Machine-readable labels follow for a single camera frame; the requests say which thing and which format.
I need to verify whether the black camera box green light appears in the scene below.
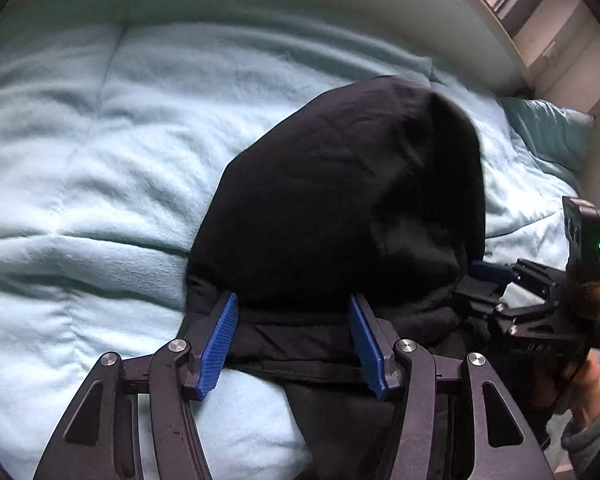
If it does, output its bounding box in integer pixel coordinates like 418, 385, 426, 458
562, 196, 600, 283

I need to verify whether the person's right hand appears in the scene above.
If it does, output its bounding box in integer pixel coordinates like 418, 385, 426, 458
557, 349, 600, 430

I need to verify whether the black jacket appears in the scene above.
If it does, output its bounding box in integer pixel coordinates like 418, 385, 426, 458
176, 74, 552, 480

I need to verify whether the light teal bed comforter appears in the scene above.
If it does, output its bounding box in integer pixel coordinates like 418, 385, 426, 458
0, 0, 577, 479

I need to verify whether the grey sleeve right forearm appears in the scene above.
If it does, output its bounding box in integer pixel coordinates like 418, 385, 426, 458
560, 414, 600, 479

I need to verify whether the teal pillow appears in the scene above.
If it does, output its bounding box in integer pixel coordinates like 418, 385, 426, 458
501, 98, 595, 174

